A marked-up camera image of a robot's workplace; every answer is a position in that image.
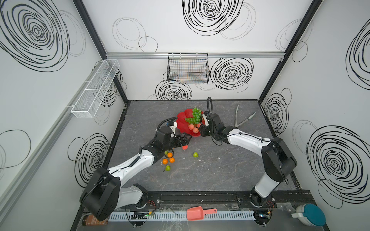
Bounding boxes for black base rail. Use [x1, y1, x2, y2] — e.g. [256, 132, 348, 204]
[147, 190, 316, 209]

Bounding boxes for green grape bunch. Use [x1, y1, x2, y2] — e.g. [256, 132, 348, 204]
[185, 107, 202, 125]

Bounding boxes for white slotted cable duct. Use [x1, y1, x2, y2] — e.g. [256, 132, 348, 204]
[108, 211, 255, 222]

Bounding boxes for metal tongs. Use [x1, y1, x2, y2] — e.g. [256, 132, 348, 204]
[234, 105, 256, 128]

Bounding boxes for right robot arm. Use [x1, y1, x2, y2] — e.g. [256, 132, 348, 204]
[199, 111, 297, 208]

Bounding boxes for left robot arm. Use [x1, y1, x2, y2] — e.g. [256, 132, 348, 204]
[80, 126, 192, 221]

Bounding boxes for black wire basket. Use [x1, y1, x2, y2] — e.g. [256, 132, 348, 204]
[166, 53, 211, 84]

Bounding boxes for pink plastic scoop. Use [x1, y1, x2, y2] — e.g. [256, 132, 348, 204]
[187, 206, 218, 221]

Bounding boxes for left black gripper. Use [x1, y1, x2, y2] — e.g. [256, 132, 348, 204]
[162, 132, 191, 152]

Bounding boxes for white mesh wall shelf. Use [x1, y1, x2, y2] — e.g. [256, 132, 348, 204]
[71, 59, 120, 118]

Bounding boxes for teal and white container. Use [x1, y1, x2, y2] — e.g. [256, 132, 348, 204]
[291, 204, 326, 227]

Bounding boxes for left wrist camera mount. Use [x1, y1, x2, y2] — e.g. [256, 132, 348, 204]
[169, 121, 177, 137]

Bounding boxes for red flower-shaped bowl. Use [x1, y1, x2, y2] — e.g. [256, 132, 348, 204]
[176, 108, 205, 137]

